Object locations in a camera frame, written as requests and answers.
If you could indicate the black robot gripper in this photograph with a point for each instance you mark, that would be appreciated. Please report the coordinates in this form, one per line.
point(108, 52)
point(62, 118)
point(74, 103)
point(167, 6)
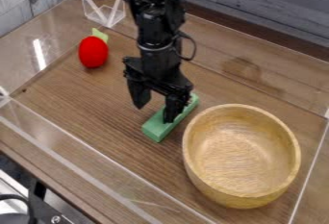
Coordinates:
point(155, 72)

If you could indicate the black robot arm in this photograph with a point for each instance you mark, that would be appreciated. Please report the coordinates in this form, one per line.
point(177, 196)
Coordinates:
point(158, 19)

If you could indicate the green rectangular block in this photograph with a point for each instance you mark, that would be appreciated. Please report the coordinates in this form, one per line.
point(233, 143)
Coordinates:
point(155, 129)

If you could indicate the small green wedge block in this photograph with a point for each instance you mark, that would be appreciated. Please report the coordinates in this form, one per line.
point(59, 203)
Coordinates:
point(99, 34)

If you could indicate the light wooden bowl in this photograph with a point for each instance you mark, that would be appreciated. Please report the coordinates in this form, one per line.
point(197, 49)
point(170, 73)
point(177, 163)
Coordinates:
point(241, 155)

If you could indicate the red ball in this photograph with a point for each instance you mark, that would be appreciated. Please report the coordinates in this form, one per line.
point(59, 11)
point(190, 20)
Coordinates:
point(92, 52)

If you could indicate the clear acrylic corner bracket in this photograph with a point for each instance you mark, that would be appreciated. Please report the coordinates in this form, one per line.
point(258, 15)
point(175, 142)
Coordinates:
point(106, 15)

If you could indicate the clear acrylic tray wall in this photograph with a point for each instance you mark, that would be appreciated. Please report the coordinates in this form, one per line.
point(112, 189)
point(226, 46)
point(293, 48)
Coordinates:
point(78, 138)

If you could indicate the black device with cable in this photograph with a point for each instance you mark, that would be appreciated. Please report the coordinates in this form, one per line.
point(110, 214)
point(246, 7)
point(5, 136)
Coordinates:
point(39, 213)

